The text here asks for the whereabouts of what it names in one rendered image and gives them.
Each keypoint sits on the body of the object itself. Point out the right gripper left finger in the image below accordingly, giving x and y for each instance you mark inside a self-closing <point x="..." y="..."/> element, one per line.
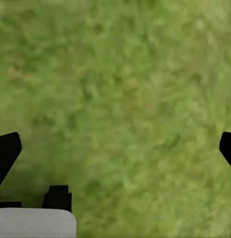
<point x="10" y="148"/>

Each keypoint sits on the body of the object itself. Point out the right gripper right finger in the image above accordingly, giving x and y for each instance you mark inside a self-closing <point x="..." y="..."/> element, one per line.
<point x="225" y="146"/>

